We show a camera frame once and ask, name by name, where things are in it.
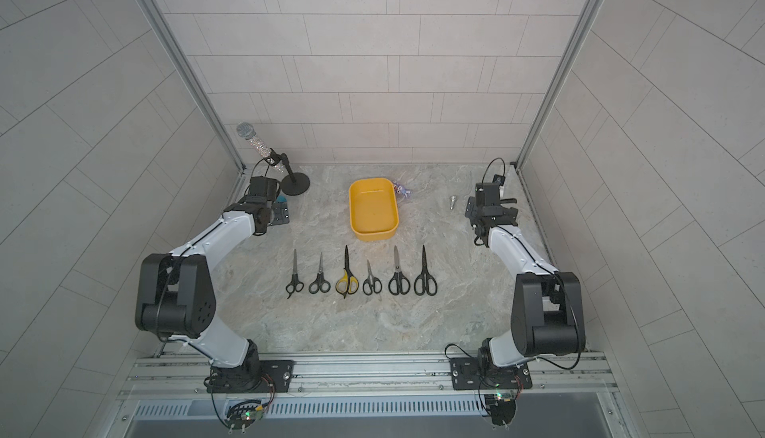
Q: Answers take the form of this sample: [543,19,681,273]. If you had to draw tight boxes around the all black scissors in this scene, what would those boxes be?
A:
[414,246,438,297]

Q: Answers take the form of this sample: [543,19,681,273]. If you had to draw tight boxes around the yellow plastic storage box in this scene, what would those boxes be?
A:
[349,178,400,242]

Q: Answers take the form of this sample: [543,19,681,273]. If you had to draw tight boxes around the yellow handle black scissors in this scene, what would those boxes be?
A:
[335,246,360,298]

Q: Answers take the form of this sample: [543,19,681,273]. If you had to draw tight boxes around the silver blade black scissors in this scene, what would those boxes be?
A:
[388,246,412,296]

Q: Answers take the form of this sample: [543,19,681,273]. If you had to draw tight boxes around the small black scissors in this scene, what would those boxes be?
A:
[362,261,383,296]

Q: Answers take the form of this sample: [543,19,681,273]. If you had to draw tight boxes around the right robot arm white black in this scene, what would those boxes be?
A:
[465,186,586,379]

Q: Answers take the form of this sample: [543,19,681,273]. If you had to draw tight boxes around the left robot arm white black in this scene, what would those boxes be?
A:
[135,196,294,393]

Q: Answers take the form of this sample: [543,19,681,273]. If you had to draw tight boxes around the purple toy figure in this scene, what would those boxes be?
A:
[394,182,412,200]

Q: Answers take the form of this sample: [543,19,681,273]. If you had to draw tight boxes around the glitter silver microphone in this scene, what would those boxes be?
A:
[236,122,286,172]

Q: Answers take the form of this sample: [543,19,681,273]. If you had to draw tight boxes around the right circuit board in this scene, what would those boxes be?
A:
[483,393,517,427]

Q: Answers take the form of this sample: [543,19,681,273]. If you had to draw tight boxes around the circuit board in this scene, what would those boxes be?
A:
[483,393,517,427]
[225,399,265,434]

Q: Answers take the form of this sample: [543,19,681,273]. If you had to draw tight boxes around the left circuit board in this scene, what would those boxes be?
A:
[225,399,265,434]

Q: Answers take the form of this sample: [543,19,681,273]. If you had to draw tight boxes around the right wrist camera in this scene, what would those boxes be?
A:
[475,175,506,207]

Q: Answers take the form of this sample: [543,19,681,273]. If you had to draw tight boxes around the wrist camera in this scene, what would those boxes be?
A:
[475,175,506,207]
[245,176,281,202]

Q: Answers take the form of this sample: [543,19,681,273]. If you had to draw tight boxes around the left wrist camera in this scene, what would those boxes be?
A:
[245,176,281,202]

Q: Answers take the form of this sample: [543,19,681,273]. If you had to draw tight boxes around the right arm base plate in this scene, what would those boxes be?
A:
[448,356,533,391]

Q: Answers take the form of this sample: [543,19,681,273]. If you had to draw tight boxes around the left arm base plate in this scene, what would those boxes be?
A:
[203,360,295,394]

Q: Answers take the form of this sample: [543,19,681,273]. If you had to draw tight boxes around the aluminium frame rail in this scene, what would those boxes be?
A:
[118,350,619,400]

